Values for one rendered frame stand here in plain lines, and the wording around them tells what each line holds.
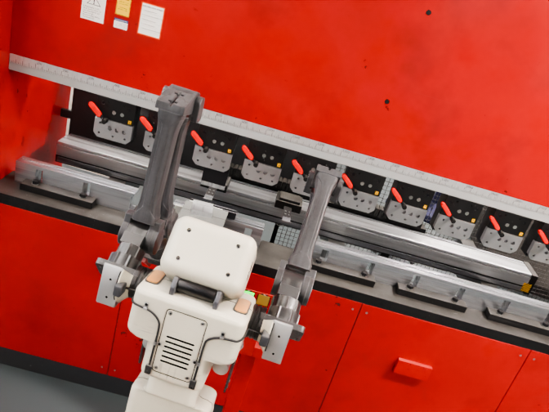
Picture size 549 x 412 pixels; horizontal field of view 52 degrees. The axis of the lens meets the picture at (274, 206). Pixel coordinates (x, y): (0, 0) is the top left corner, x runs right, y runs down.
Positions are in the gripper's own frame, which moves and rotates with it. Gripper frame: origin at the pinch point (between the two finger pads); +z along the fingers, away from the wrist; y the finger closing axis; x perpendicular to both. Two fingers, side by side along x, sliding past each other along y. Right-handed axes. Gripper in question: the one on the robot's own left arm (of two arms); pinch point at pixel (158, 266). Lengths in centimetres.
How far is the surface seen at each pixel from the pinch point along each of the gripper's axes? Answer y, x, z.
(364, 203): -62, -60, 6
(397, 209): -75, -61, 6
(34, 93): 85, -68, 13
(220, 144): -1, -58, -3
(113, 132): 40, -51, 2
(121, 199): 33, -40, 28
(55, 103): 88, -83, 32
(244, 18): 1, -79, -45
